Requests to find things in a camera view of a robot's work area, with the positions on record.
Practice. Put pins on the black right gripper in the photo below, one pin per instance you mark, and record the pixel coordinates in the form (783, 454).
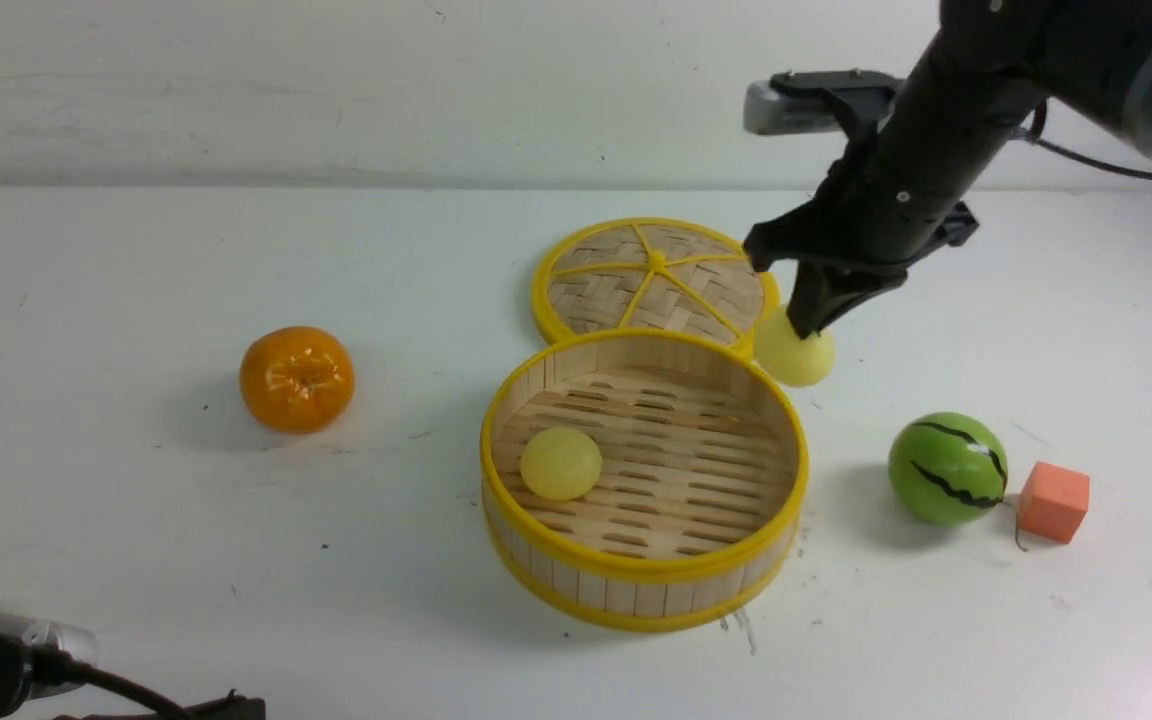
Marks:
(892, 196)

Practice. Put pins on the pale yellow toy bun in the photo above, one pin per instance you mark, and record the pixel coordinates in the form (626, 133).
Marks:
(792, 360)
(560, 463)

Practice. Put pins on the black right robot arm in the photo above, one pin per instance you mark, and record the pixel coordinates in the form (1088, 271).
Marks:
(1093, 56)

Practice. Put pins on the woven steamer lid yellow rim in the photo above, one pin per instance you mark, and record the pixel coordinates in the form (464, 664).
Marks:
(655, 273)

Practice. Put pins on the bamboo steamer tray yellow rims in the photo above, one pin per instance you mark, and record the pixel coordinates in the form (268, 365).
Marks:
(704, 474)

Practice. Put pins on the green toy watermelon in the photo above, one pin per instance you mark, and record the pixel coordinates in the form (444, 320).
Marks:
(949, 470)

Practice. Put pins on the orange foam cube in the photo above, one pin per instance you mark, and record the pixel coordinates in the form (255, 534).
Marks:
(1053, 502)

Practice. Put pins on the orange toy tangerine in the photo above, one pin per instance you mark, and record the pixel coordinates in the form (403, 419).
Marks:
(297, 380)

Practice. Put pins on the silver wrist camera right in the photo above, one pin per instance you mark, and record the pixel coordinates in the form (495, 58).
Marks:
(808, 103)

